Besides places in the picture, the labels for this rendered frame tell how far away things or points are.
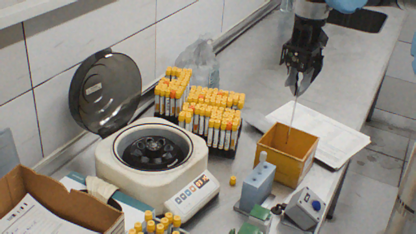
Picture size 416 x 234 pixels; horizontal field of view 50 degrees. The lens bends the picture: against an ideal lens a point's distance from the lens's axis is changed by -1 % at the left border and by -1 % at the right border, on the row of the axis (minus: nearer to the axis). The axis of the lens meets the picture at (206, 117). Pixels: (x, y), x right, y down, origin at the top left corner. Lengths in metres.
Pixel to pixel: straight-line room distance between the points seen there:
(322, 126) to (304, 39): 0.51
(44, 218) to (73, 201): 0.09
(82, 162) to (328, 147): 0.71
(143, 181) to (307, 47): 0.47
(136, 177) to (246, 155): 0.40
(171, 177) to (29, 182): 0.31
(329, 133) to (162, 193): 0.64
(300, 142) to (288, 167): 0.13
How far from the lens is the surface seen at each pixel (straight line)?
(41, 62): 1.10
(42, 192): 1.05
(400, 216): 0.70
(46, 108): 1.16
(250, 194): 1.08
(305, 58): 1.03
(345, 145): 1.42
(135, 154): 1.11
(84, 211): 0.98
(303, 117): 1.51
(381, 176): 2.89
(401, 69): 3.25
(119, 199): 1.05
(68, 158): 1.27
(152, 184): 1.02
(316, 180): 1.28
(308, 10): 1.00
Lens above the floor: 1.66
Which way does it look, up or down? 33 degrees down
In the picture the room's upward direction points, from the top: 5 degrees clockwise
